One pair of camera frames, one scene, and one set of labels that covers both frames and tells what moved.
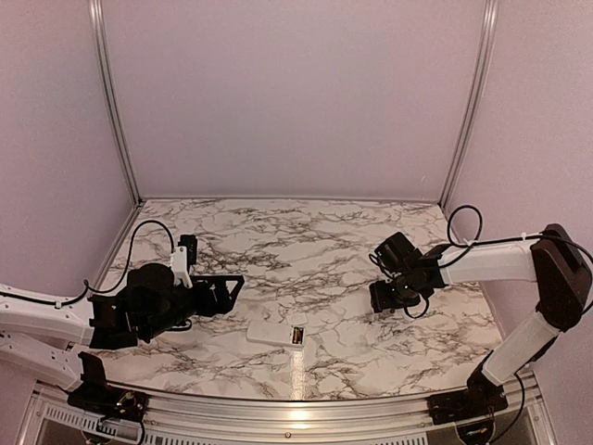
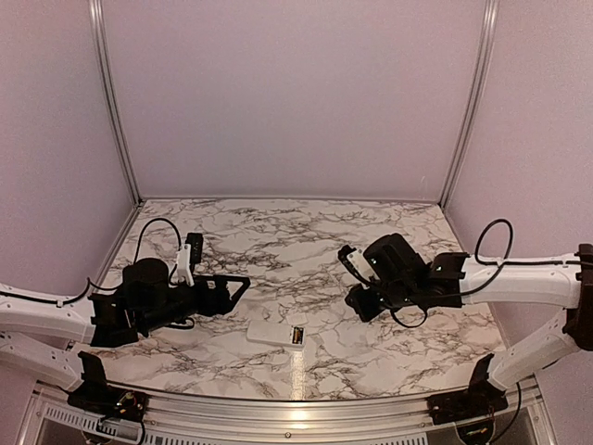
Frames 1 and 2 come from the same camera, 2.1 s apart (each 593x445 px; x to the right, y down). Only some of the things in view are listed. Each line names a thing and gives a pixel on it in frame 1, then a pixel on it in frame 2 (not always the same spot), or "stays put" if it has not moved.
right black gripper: [381, 300] -> [366, 311]
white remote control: [275, 333] stays put
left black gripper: [223, 303] stays put
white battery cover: [296, 318] stays put
